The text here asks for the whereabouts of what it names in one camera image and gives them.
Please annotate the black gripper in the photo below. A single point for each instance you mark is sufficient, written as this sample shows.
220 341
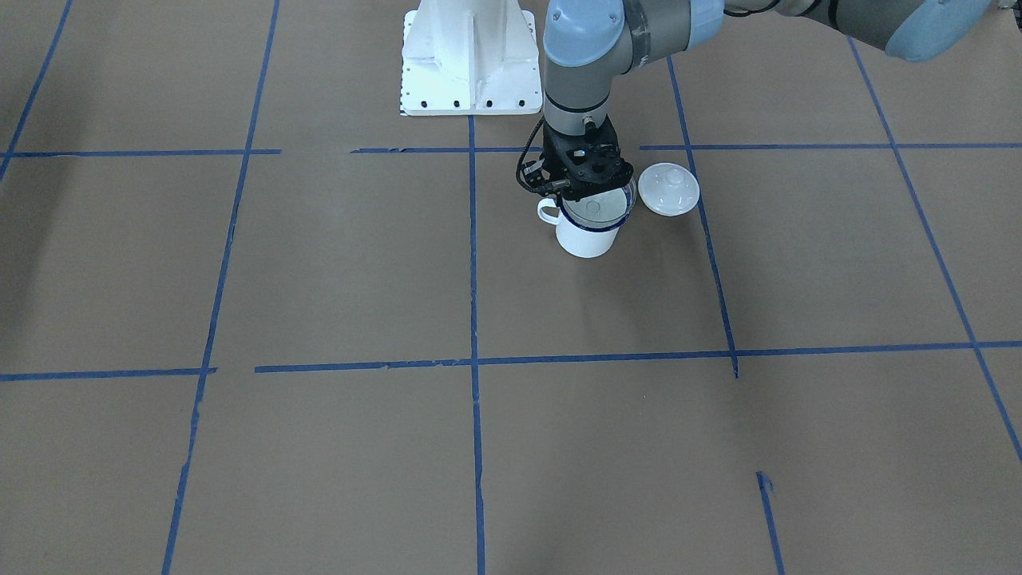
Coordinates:
552 152

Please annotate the white round lid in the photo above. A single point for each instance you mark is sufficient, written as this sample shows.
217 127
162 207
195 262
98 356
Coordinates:
668 189

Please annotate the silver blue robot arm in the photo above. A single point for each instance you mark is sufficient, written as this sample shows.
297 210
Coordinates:
588 44

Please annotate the white enamel cup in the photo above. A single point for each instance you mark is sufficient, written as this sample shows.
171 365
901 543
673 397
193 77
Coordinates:
573 239

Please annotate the brown paper table cover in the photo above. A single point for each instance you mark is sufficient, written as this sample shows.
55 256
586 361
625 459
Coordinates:
255 321

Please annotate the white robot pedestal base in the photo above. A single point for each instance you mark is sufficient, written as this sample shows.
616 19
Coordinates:
470 57

